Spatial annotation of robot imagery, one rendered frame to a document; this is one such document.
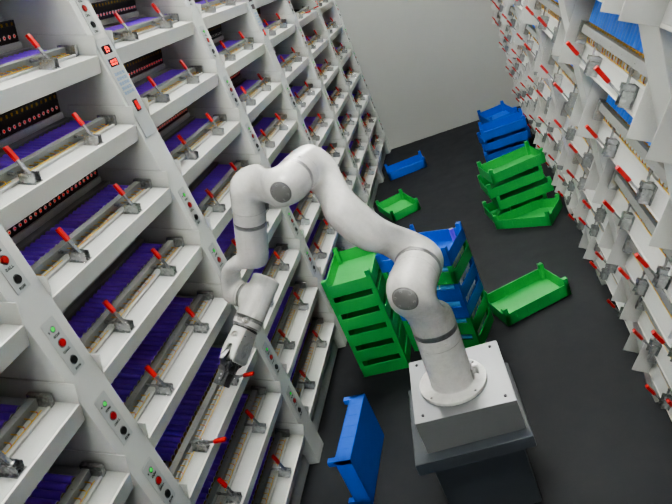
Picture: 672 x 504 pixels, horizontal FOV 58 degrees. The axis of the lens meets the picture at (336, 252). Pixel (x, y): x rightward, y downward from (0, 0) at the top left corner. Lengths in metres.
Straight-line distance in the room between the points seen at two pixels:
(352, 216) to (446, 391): 0.55
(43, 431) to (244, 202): 0.70
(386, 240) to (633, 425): 0.98
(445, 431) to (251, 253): 0.70
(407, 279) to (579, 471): 0.83
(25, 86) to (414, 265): 0.96
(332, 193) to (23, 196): 0.68
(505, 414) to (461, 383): 0.13
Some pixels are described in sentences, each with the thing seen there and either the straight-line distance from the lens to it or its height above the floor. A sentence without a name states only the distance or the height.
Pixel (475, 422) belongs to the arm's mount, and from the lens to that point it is 1.67.
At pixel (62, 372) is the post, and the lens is 1.33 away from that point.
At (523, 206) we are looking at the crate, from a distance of 3.39.
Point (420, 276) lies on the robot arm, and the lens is 1.45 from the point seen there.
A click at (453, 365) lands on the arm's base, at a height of 0.48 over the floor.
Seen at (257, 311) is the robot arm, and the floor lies 0.74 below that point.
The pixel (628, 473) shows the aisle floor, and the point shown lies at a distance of 1.95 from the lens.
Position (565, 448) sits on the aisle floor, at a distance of 2.03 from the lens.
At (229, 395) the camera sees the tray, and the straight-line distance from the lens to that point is 1.84.
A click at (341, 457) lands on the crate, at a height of 0.20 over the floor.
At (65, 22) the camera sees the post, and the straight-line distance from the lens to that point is 1.82.
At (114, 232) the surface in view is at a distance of 1.58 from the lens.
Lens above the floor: 1.46
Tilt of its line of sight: 23 degrees down
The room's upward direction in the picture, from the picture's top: 24 degrees counter-clockwise
